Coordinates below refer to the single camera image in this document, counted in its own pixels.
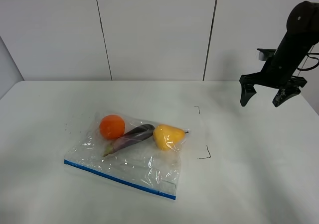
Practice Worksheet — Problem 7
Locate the purple eggplant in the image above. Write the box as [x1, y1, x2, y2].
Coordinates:
[103, 124, 155, 157]

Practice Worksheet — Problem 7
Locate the orange fruit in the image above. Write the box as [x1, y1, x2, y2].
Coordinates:
[99, 114, 125, 140]

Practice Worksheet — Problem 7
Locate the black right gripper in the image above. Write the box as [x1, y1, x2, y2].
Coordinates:
[239, 52, 307, 107]

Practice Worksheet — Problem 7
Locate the yellow pear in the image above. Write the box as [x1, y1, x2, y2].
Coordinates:
[153, 124, 189, 151]

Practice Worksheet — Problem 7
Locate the clear zip bag blue zipper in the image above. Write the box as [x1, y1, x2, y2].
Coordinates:
[64, 112, 190, 200]

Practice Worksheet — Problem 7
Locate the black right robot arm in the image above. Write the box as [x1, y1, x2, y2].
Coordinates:
[239, 1, 319, 107]

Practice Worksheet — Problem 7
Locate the black right camera cable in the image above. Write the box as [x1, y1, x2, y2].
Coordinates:
[296, 44, 319, 72]

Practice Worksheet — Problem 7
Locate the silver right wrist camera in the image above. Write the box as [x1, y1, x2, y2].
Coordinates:
[257, 48, 276, 61]

